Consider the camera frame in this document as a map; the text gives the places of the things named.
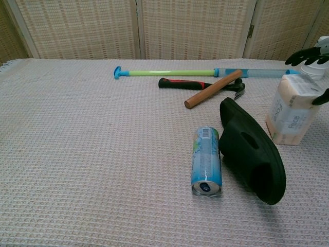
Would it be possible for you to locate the black slipper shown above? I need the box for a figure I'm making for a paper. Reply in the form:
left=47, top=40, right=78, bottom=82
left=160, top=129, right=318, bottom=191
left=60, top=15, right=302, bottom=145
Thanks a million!
left=218, top=97, right=287, bottom=206

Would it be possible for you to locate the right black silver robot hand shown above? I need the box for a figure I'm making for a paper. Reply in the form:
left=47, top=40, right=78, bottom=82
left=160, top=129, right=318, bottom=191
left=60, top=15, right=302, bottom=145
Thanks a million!
left=284, top=46, right=329, bottom=105

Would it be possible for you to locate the woven beige tablecloth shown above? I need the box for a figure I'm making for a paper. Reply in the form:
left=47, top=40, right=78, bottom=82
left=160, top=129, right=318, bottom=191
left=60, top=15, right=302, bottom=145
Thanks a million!
left=0, top=58, right=329, bottom=247

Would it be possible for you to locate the light blue drink can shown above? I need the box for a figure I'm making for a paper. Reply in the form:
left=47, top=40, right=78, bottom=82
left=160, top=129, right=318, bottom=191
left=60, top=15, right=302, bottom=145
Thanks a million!
left=190, top=126, right=223, bottom=198

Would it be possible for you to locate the blue green water pump toy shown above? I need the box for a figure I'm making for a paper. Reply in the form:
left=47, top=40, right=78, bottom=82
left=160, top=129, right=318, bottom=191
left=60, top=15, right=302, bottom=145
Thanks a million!
left=114, top=65, right=301, bottom=80

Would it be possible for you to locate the brown wooden stick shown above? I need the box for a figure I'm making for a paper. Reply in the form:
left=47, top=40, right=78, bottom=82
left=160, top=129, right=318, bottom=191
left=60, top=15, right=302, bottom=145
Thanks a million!
left=184, top=68, right=243, bottom=110

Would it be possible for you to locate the stack of white paper cups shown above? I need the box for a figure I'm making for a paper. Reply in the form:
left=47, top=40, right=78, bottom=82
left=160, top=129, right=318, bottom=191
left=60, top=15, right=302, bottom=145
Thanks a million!
left=300, top=36, right=329, bottom=81

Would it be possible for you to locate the black red claw hammer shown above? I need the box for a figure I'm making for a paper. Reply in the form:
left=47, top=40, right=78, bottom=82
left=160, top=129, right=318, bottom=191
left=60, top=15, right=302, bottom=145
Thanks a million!
left=158, top=77, right=245, bottom=100

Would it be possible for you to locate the white tissue pack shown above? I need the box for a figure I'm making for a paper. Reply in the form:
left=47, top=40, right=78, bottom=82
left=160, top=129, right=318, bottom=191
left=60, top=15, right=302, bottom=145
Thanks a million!
left=265, top=74, right=323, bottom=146

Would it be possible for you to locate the woven folding screen panel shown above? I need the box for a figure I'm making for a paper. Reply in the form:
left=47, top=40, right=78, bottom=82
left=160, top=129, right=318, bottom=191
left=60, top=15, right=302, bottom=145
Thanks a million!
left=243, top=0, right=323, bottom=62
left=136, top=0, right=258, bottom=60
left=0, top=2, right=29, bottom=65
left=4, top=0, right=142, bottom=60
left=299, top=0, right=329, bottom=61

